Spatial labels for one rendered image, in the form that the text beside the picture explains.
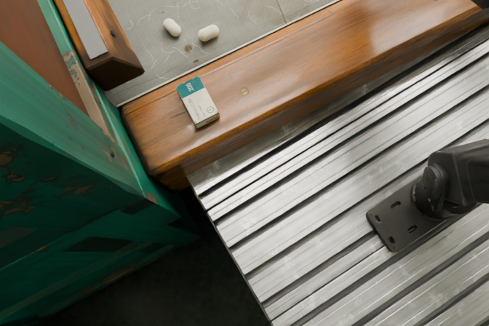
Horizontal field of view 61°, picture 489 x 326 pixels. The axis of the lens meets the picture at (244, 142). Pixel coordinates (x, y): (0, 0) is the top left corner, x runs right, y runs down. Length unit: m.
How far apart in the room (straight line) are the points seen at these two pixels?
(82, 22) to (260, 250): 0.39
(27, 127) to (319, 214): 0.47
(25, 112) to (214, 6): 0.46
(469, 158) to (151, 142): 0.38
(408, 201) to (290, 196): 0.17
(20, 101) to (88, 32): 0.29
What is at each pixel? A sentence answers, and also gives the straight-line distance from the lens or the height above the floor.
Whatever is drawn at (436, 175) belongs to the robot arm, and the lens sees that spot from 0.55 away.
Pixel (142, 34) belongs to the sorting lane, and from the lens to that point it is 0.66.
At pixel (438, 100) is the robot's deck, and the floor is 0.67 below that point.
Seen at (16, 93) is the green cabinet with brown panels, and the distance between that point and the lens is 0.26.
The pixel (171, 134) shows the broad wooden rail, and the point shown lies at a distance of 0.56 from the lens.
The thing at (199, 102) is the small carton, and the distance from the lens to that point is 0.55.
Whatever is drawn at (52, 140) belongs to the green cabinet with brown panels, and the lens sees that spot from 0.27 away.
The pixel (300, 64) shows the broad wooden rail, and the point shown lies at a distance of 0.59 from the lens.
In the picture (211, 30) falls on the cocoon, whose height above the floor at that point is 0.76.
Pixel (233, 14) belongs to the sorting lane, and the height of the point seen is 0.74.
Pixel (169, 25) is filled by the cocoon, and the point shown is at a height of 0.76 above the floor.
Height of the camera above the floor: 1.29
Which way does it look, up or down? 75 degrees down
